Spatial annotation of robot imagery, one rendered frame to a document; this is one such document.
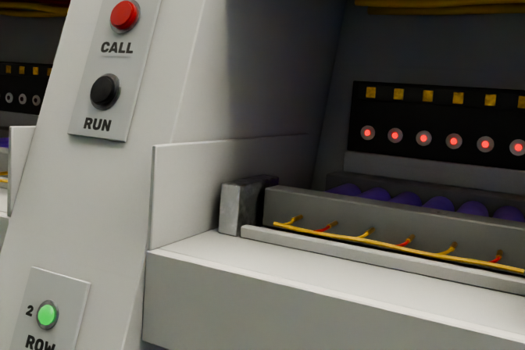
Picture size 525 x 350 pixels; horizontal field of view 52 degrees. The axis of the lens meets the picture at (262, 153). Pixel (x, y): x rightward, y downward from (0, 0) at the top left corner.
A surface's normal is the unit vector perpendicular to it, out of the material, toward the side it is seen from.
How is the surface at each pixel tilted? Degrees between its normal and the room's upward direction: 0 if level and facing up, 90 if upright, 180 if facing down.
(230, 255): 17
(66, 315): 90
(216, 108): 90
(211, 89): 90
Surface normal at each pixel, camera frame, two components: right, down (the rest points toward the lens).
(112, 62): -0.41, -0.23
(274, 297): -0.45, 0.06
